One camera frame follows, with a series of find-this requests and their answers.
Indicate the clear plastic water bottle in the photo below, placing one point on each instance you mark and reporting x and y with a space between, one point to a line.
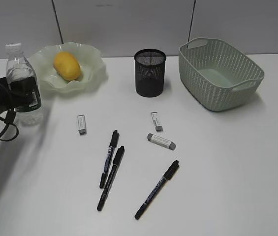
22 81

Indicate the yellow mango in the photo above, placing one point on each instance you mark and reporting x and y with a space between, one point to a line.
67 66

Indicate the black marker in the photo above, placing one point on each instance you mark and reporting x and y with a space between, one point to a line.
111 177
111 148
166 177

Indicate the pale green wavy plate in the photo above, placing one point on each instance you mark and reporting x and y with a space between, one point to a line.
89 58

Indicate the left white grey eraser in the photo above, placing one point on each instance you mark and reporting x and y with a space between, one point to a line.
81 121

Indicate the black mesh pen holder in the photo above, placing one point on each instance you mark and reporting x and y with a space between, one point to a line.
149 72

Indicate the middle white grey eraser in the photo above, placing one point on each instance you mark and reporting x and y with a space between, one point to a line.
156 121

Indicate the long grey white eraser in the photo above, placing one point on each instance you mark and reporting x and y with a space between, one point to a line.
168 144

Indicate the green plastic woven basket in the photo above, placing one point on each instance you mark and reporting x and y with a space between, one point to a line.
218 75

